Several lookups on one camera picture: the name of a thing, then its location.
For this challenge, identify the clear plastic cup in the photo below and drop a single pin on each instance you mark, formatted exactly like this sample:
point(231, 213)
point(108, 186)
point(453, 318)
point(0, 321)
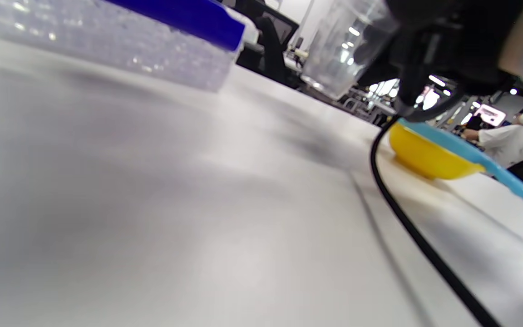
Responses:
point(334, 50)

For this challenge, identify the person's left hand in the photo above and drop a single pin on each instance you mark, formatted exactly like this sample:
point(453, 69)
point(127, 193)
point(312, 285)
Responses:
point(461, 41)

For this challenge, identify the light blue plastic tray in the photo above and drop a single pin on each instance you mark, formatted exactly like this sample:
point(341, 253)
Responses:
point(493, 161)

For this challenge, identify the pink lit screen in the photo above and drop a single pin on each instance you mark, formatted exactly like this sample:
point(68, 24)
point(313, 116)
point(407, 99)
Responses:
point(491, 114)

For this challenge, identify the clear box with blue lid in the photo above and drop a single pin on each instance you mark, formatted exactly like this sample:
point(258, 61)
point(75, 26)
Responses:
point(120, 45)

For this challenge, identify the yellow bowl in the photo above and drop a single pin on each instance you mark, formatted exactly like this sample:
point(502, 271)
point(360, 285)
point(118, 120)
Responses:
point(425, 156)

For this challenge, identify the black monitor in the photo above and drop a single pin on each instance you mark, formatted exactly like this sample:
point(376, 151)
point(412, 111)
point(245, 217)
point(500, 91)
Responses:
point(284, 25)

